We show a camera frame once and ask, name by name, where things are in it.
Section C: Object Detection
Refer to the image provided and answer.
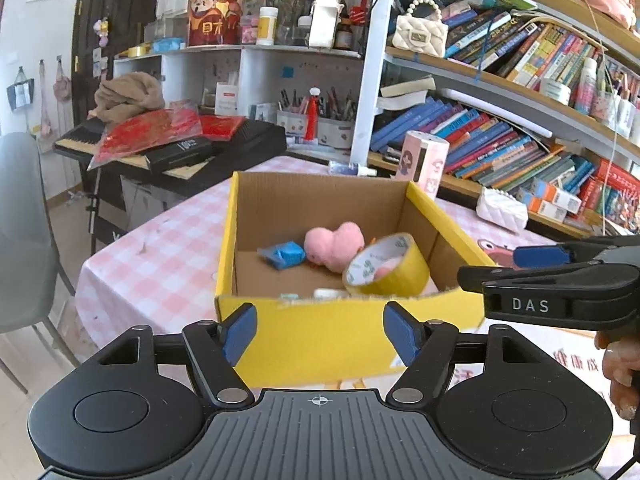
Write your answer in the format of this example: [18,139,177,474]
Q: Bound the blue packet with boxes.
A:
[257,241,307,270]

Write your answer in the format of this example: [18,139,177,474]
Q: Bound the white desk organizer shelf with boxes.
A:
[114,42,363,157]

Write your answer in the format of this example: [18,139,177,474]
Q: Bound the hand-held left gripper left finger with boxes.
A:
[95,303,259,409]

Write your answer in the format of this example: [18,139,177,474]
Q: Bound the red tassel ornament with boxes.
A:
[304,87,321,142]

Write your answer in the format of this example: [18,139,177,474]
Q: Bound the dark hanging tote bag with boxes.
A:
[6,67,36,113]

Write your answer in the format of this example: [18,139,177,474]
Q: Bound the yellow cardboard box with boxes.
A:
[215,171,498,392]

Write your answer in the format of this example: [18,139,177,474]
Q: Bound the brown cloth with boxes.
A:
[94,71,166,123]

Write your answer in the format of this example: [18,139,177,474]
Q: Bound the white gift bag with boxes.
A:
[307,0,346,50]

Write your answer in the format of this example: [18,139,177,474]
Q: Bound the white printed sheet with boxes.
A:
[452,330,613,411]

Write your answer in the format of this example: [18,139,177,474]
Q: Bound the row of upright shelf books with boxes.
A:
[442,0,601,92]

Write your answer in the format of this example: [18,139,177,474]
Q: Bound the long black box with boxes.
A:
[145,135,214,171]

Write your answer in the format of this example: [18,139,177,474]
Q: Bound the grey chair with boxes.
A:
[0,132,81,396]

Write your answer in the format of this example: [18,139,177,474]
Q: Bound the pink plush toy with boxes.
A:
[304,221,401,281]

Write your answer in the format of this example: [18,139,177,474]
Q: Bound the white cream jar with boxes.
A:
[540,77,572,106]

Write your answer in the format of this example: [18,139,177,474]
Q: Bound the white pen holder cup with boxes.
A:
[317,87,357,150]

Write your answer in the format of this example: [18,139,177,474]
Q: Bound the white jar with yellow label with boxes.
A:
[256,6,279,46]

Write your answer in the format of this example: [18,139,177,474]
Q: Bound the row of colourful books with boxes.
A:
[370,97,596,211]

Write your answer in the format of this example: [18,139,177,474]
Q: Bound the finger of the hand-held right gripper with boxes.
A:
[457,260,640,293]
[514,236,640,269]

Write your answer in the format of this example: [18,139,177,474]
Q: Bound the orange and white boxes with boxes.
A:
[517,177,584,222]

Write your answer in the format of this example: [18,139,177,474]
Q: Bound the yellow tape roll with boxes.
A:
[342,232,431,297]

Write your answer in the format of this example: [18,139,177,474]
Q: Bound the tall white bottle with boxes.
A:
[574,57,600,116]

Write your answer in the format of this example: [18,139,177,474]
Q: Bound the person's right hand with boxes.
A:
[602,342,640,421]

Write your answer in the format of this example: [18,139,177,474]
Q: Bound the pink hanging bag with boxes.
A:
[52,57,74,103]

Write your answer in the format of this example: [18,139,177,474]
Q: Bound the dark wooden door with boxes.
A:
[70,0,167,126]

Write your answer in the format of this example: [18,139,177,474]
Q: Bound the cream handbag with pearl handle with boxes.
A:
[392,0,449,58]

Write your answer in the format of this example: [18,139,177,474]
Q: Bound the red and gold tin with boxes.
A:
[187,0,245,47]

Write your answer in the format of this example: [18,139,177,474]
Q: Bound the black electric keyboard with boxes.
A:
[54,119,288,199]

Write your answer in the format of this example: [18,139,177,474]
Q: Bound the white quilted purse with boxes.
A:
[476,186,530,233]

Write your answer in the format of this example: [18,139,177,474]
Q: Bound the white spray bottle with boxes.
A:
[328,160,377,177]

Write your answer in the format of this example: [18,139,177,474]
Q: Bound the white box with red label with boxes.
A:
[215,82,240,116]

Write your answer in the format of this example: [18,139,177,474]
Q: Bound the white bookshelf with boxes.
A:
[350,0,640,241]

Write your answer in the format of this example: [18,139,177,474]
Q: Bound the red paper in plastic bag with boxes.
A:
[87,109,203,171]

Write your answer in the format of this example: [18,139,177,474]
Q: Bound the red envelope pack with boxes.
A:
[200,116,248,141]

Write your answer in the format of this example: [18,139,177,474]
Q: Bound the pink checkered tablecloth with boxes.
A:
[75,155,556,351]

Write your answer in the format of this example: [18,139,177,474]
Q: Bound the thick cream book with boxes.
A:
[377,75,436,111]

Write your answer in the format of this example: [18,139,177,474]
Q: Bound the pink cartoon carton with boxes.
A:
[395,130,451,199]

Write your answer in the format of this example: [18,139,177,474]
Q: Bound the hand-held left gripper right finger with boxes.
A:
[383,302,548,409]

